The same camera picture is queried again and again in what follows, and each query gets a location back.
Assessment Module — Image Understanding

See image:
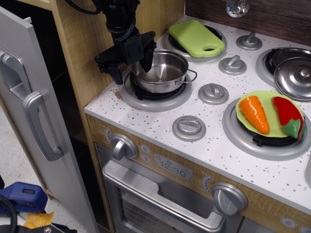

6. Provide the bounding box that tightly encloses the small steel pot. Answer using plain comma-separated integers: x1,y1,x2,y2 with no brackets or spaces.
131,50,197,94

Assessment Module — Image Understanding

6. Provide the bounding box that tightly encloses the stove burner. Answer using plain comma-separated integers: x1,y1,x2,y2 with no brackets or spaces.
255,47,286,87
222,100,311,161
162,20,226,62
119,69,192,112

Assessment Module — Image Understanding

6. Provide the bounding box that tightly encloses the red toy chili pepper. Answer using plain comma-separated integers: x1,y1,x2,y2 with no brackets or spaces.
271,97,305,140

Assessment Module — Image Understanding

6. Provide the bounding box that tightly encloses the oven dial knob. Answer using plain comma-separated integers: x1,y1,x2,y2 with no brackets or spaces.
110,133,138,161
211,182,248,216

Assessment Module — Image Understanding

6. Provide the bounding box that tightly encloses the back left stove burner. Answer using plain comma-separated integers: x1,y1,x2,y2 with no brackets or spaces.
162,20,226,62

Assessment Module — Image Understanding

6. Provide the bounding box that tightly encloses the silver fridge door handle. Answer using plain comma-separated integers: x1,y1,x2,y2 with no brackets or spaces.
22,91,64,162

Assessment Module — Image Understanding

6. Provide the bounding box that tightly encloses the silver stovetop knob upper middle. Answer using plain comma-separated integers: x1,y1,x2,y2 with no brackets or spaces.
218,55,247,76

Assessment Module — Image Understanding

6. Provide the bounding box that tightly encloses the grey fridge door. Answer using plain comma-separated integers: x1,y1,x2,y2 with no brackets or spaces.
0,8,99,233

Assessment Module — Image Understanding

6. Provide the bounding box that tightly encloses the green plastic cutting board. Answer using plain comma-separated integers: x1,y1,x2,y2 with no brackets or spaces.
169,20,225,58

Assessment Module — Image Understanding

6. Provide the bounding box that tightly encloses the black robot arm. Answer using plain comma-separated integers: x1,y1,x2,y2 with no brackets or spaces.
94,0,156,85

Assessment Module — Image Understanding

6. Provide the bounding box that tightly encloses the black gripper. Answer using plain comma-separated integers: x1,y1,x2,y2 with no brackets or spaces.
94,31,156,85

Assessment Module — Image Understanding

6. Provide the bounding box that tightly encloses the silver stovetop knob back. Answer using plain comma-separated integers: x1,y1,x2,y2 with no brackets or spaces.
236,32,263,51

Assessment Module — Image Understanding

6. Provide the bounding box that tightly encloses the chrome faucet tip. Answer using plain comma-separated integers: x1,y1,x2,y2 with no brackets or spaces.
226,0,251,18

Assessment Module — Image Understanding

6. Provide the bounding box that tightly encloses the silver stovetop knob front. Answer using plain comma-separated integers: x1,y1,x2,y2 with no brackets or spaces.
172,116,207,142

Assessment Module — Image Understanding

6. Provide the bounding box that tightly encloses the blue clamp tool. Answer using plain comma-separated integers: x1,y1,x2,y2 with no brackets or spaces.
0,182,48,213

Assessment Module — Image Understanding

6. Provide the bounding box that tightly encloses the steel pot lid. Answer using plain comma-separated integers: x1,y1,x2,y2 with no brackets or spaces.
274,57,311,102

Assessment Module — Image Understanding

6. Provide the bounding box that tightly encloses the steel pan on back burner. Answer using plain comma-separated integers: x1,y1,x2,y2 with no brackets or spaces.
272,48,311,68

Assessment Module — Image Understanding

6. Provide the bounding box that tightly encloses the black braided cable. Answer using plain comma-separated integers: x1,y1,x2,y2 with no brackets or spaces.
0,194,17,233

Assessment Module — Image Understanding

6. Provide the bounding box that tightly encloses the right oven dial knob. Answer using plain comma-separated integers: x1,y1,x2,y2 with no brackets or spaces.
211,182,248,216

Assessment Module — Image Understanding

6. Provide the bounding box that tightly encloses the silver oven door handle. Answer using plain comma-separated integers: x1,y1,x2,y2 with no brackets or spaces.
103,161,225,233

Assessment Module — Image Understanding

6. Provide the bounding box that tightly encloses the front right stove burner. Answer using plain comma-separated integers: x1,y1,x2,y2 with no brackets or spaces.
222,100,311,161

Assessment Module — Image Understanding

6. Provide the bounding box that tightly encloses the light green plate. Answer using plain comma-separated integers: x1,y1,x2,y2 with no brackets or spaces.
236,91,307,138

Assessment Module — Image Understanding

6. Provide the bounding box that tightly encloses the orange toy carrot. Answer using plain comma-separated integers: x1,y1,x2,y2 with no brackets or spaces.
238,96,270,134

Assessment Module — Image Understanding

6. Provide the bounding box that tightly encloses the silver stovetop knob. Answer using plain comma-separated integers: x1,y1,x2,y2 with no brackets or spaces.
218,55,247,76
172,116,207,142
236,32,263,51
198,83,229,105

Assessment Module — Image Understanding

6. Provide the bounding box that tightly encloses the left oven dial knob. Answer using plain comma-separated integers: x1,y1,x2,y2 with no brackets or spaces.
110,133,138,161

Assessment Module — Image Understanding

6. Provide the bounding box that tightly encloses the front left stove burner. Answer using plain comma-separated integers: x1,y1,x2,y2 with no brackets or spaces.
119,69,192,112

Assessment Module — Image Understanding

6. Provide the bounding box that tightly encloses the oven clock display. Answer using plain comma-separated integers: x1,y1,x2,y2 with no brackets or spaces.
154,153,193,181

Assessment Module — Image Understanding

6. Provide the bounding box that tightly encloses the yellow tape piece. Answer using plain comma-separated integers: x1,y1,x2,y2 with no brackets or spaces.
23,212,54,229

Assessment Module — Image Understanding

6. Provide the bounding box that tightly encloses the back right stove burner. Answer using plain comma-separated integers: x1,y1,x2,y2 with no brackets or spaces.
255,47,286,87

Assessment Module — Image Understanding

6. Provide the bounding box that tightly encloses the silver stovetop knob lower middle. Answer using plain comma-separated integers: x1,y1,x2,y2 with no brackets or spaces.
198,83,229,105

